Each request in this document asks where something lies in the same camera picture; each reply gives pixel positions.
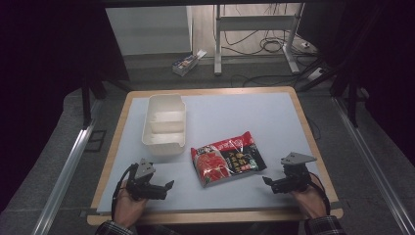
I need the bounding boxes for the black square floor frame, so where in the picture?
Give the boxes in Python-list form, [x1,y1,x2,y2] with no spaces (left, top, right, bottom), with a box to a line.
[84,129,108,153]

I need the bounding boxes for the black stand leg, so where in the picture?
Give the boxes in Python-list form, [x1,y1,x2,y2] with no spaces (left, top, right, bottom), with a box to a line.
[80,75,110,129]
[330,73,361,128]

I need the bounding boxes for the red and black noodle packet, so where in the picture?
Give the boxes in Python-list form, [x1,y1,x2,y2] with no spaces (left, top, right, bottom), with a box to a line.
[190,130,268,188]

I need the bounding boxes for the white power strip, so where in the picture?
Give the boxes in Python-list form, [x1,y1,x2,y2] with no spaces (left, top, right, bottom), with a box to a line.
[307,67,326,81]

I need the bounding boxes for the white divided storage box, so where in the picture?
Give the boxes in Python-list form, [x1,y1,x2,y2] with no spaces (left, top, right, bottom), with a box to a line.
[141,93,187,157]

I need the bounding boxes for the person's right hand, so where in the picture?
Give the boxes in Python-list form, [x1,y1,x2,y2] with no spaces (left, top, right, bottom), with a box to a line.
[289,181,328,220]

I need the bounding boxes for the black floor cables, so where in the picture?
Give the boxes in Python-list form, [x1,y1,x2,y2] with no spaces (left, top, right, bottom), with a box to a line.
[220,3,327,88]

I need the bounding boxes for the small printed cardboard box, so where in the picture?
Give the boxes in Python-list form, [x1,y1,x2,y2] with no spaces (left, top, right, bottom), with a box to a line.
[171,49,208,77]

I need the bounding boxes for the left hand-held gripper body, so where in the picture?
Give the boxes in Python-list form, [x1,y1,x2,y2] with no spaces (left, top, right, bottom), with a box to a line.
[125,159,161,201]

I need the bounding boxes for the white panel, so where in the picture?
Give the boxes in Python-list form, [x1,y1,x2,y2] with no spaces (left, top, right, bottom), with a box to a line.
[105,5,194,57]

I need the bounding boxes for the aluminium floor rail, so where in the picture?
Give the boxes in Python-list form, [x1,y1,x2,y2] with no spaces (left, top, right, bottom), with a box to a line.
[30,97,103,235]
[332,96,415,235]

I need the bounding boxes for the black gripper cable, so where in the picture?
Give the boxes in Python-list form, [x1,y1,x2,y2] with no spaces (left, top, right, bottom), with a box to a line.
[308,173,332,216]
[111,162,139,221]

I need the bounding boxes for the white metal desk frame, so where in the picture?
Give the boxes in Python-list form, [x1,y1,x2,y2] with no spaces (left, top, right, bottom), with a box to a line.
[212,2,306,76]

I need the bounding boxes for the person's left hand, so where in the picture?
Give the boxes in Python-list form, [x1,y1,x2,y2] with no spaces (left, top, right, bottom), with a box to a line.
[114,180,149,229]

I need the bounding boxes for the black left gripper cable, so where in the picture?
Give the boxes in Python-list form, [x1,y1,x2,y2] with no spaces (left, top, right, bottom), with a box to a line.
[111,162,139,221]

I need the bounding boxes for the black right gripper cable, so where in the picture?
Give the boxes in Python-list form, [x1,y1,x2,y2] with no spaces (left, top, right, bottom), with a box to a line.
[308,173,332,216]

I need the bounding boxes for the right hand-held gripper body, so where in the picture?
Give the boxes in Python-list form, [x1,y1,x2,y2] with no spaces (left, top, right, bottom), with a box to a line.
[279,152,317,194]

